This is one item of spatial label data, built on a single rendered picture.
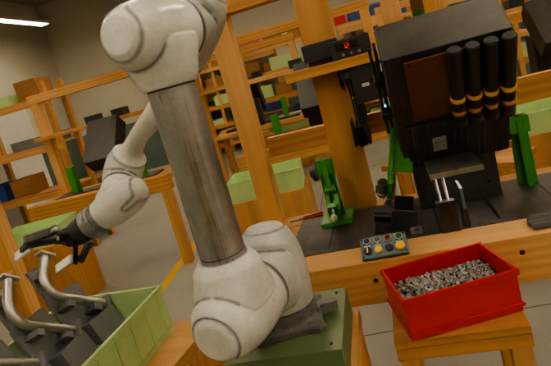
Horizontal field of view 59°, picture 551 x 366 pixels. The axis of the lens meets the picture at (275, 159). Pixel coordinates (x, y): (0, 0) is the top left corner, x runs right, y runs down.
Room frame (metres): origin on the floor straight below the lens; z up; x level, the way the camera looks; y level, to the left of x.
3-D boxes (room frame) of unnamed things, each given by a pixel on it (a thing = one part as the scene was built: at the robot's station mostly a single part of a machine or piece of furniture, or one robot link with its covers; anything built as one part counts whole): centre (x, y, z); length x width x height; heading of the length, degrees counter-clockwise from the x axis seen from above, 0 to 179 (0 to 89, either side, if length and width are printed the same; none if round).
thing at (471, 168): (1.65, -0.58, 1.11); 0.39 x 0.16 x 0.03; 166
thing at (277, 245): (1.18, 0.08, 1.10); 0.18 x 0.16 x 0.22; 153
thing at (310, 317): (1.19, 0.05, 0.96); 0.22 x 0.18 x 0.06; 86
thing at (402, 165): (1.73, -0.44, 1.17); 0.13 x 0.12 x 0.20; 76
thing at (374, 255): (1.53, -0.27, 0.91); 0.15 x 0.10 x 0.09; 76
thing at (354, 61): (2.02, -0.59, 1.52); 0.90 x 0.25 x 0.04; 76
